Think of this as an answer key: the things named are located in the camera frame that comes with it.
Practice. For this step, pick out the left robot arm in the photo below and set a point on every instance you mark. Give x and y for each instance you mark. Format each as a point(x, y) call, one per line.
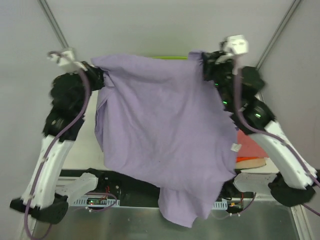
point(42, 200)

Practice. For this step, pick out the left controller board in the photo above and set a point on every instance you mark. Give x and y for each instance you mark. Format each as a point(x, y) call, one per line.
point(96, 202)

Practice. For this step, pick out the controller board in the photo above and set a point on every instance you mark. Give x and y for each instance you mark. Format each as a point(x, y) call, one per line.
point(230, 207)
point(96, 202)

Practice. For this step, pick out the beige folded t shirt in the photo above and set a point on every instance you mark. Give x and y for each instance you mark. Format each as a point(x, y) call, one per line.
point(250, 164)

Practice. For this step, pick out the right controller board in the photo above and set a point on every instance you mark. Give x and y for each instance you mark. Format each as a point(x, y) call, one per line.
point(230, 207)

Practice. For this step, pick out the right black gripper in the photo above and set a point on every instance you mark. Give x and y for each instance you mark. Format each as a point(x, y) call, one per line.
point(208, 63)

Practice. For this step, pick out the orange folded t shirt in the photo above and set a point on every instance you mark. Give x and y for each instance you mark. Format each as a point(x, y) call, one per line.
point(241, 159)

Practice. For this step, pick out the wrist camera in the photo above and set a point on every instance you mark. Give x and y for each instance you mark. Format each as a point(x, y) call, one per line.
point(66, 60)
point(233, 47)

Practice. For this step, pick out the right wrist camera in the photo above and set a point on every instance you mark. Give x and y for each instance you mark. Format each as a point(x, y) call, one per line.
point(233, 47)

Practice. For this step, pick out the left aluminium frame post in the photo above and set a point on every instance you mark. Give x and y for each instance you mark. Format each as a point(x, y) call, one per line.
point(46, 9)

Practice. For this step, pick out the pink folded t shirt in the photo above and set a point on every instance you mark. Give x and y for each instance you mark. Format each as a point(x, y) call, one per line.
point(248, 147)

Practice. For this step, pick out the aluminium frame post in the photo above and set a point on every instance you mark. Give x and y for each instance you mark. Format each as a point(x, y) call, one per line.
point(294, 6)
point(46, 9)

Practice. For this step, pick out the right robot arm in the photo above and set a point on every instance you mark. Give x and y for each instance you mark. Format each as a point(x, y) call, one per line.
point(294, 183)

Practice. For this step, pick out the right aluminium frame post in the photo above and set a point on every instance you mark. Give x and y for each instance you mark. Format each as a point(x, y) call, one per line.
point(294, 6)

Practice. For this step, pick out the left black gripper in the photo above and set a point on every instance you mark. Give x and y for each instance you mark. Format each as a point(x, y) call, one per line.
point(96, 75)

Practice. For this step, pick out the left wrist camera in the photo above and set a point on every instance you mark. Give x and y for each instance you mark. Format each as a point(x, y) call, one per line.
point(66, 60)

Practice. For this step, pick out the green plastic basin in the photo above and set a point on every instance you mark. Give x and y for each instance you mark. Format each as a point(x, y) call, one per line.
point(170, 57)

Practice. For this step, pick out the purple t shirt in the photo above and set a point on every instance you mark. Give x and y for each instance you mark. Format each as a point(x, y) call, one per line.
point(159, 122)

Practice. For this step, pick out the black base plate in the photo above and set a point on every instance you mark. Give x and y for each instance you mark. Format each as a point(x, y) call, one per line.
point(139, 194)

